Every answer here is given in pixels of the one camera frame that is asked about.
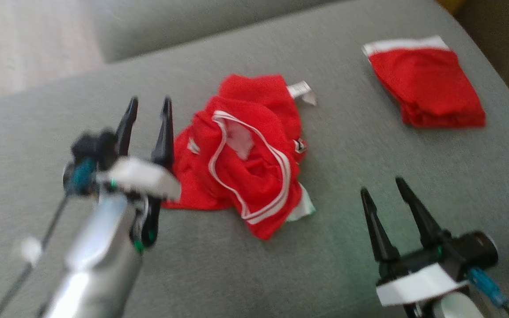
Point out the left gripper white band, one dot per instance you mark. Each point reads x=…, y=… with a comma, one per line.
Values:
x=144, y=176

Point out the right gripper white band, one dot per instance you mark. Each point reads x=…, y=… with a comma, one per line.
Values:
x=418, y=285

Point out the red jersey with white trim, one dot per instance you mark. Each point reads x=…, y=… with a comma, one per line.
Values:
x=254, y=176

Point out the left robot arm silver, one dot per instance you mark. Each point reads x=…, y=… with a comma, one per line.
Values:
x=100, y=256

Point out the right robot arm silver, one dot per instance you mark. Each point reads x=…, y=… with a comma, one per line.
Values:
x=457, y=309

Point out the grey sofa seat cushion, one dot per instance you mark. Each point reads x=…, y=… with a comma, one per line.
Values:
x=325, y=274

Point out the dark grey sofa backrest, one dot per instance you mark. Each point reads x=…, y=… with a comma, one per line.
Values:
x=506, y=44

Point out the yellow pillow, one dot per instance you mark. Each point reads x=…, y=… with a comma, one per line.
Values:
x=449, y=4

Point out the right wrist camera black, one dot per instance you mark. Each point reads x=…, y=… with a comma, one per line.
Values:
x=475, y=251

